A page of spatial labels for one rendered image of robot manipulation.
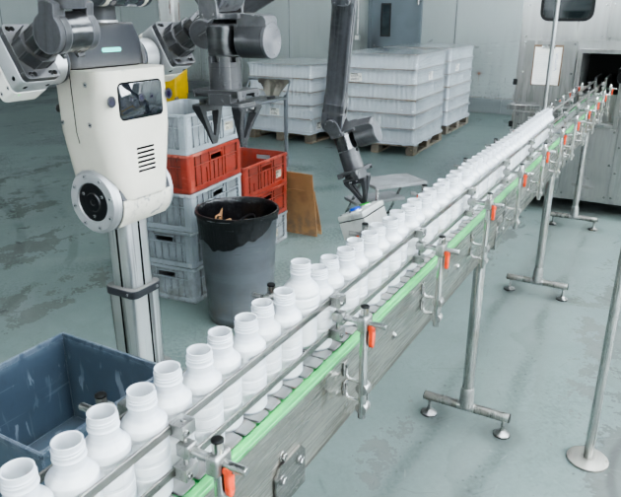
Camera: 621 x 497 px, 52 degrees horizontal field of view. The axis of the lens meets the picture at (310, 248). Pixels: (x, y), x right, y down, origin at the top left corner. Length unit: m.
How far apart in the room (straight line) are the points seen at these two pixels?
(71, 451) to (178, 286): 3.12
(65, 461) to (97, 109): 0.93
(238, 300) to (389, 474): 1.35
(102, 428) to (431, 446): 2.00
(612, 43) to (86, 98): 4.71
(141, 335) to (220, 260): 1.62
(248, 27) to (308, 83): 7.31
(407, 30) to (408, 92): 4.26
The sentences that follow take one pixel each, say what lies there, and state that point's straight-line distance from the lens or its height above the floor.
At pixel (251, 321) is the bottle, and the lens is 1.01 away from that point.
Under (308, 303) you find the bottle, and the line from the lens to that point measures 1.14.
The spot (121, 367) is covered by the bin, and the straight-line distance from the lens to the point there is 1.43.
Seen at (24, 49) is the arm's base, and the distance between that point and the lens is 1.44.
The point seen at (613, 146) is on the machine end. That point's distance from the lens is 5.77.
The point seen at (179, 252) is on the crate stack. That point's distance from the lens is 3.78.
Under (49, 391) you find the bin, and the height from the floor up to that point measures 0.83.
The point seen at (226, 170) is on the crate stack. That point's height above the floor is 0.72.
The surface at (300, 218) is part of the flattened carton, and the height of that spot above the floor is 0.14.
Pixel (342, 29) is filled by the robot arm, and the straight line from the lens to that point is 1.61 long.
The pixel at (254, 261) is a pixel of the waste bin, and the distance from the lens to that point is 3.34.
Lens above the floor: 1.62
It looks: 20 degrees down
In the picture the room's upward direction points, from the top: straight up
